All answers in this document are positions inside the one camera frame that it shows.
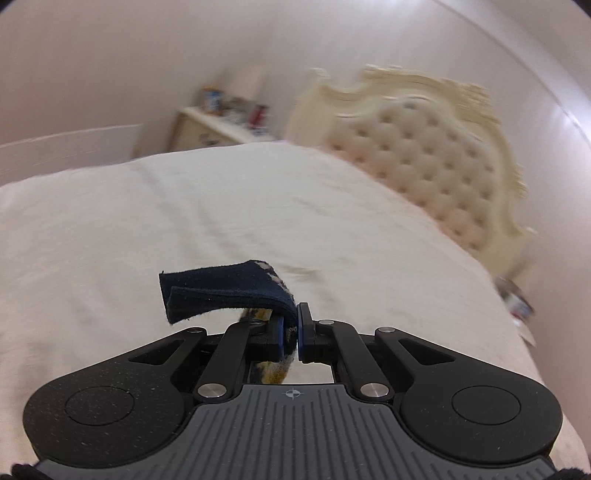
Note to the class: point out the items beside white furniture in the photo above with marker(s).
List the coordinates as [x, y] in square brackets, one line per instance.
[261, 115]

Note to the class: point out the navy zigzag knit sweater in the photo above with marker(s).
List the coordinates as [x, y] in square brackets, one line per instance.
[221, 290]

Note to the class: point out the cream nightstand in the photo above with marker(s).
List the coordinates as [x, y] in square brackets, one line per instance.
[207, 131]

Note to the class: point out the items beside bed right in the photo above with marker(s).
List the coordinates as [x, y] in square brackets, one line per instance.
[515, 295]

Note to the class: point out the cream bedspread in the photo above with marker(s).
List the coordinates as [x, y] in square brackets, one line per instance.
[184, 221]

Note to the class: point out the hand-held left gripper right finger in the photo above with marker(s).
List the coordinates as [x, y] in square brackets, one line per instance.
[301, 333]

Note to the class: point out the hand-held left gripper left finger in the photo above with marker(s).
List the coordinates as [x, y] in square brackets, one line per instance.
[280, 339]

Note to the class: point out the cream tufted headboard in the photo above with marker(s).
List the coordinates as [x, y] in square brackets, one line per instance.
[429, 152]

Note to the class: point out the small picture frame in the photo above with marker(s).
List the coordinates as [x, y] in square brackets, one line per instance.
[212, 99]

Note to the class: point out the cream lamp shade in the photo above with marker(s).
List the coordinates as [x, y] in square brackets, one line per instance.
[244, 82]

